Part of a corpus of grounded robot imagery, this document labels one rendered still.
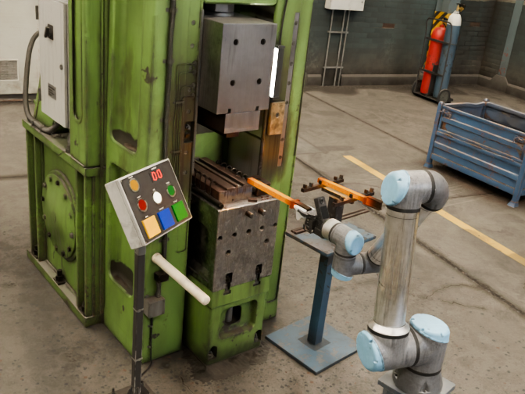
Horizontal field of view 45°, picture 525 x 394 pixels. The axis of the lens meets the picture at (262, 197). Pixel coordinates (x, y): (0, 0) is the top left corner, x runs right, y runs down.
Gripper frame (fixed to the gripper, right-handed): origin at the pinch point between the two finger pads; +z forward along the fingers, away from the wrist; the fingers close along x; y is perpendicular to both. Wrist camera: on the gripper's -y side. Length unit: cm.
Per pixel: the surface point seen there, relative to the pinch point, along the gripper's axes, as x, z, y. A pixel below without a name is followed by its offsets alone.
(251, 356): 13, 30, 106
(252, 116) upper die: 3, 42, -27
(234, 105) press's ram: -8, 42, -33
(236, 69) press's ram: -9, 43, -50
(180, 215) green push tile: -45, 24, 7
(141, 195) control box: -63, 25, -5
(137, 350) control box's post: -57, 31, 77
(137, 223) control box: -69, 17, 3
